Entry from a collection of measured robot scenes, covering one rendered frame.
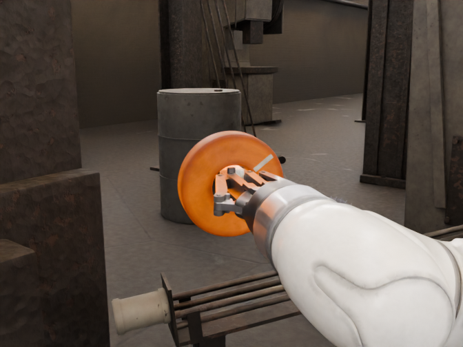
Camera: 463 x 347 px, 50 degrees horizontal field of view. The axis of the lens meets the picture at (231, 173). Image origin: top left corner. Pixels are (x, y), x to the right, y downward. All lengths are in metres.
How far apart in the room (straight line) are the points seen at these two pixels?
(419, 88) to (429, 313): 2.68
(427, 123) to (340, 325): 2.66
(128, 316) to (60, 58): 0.49
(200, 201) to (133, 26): 8.47
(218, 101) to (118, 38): 5.79
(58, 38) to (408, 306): 0.81
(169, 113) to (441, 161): 1.68
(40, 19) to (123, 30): 7.99
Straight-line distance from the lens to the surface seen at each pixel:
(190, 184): 0.69
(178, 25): 4.96
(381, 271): 0.36
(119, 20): 8.93
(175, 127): 3.26
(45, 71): 0.98
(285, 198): 0.49
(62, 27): 1.01
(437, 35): 2.94
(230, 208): 0.58
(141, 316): 0.86
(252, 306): 0.89
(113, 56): 8.79
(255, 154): 0.71
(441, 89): 2.93
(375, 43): 4.56
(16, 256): 0.82
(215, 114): 3.22
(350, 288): 0.37
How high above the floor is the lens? 1.08
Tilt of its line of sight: 13 degrees down
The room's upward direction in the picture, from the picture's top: straight up
